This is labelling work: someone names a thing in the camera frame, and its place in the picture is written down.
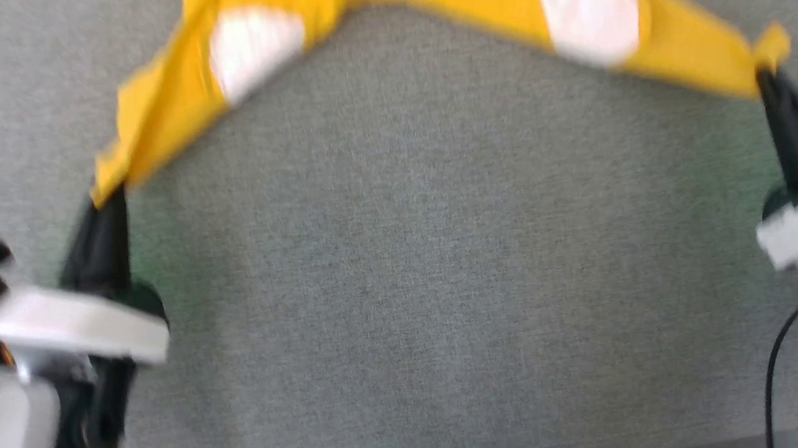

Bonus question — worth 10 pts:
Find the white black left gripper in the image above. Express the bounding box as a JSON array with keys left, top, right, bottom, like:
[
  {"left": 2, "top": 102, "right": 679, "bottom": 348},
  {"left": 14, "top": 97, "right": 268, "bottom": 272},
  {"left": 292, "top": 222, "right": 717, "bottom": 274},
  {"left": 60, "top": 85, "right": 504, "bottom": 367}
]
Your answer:
[{"left": 0, "top": 181, "right": 173, "bottom": 380}]

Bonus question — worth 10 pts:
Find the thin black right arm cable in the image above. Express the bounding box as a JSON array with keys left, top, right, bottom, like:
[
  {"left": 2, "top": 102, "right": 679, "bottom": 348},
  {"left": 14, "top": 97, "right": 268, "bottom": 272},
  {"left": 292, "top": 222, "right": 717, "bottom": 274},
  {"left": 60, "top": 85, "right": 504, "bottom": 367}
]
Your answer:
[{"left": 752, "top": 294, "right": 798, "bottom": 448}]

